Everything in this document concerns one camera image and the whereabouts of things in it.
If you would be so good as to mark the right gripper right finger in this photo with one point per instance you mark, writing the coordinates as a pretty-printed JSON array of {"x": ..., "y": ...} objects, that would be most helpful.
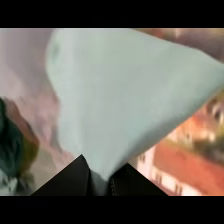
[{"x": 133, "y": 183}]

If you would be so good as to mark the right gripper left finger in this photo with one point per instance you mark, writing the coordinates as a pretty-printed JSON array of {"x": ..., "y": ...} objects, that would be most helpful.
[{"x": 71, "y": 181}]

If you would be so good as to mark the pale green shirt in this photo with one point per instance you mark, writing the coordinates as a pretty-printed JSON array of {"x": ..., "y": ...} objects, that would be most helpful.
[{"x": 133, "y": 93}]

